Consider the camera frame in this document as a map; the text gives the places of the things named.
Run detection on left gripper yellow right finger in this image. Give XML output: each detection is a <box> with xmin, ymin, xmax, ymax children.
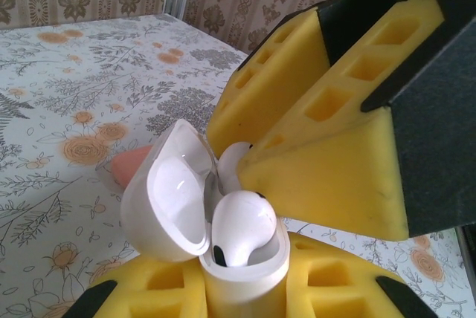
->
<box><xmin>285</xmin><ymin>234</ymin><xmax>438</xmax><ymax>318</ymax></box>

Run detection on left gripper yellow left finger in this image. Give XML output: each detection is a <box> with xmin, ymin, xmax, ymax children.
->
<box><xmin>77</xmin><ymin>254</ymin><xmax>210</xmax><ymax>318</ymax></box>

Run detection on white wireless earbud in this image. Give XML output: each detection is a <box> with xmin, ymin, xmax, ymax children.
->
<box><xmin>209</xmin><ymin>189</ymin><xmax>278</xmax><ymax>269</ymax></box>
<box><xmin>216</xmin><ymin>141</ymin><xmax>254</xmax><ymax>195</ymax></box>

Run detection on white earbud charging case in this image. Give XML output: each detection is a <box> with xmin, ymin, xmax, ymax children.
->
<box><xmin>120</xmin><ymin>118</ymin><xmax>292</xmax><ymax>318</ymax></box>

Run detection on orange-pink case lid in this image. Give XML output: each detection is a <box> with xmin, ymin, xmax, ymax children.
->
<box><xmin>111</xmin><ymin>146</ymin><xmax>154</xmax><ymax>189</ymax></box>

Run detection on floral patterned table cover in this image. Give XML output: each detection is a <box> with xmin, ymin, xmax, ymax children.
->
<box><xmin>0</xmin><ymin>13</ymin><xmax>476</xmax><ymax>318</ymax></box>

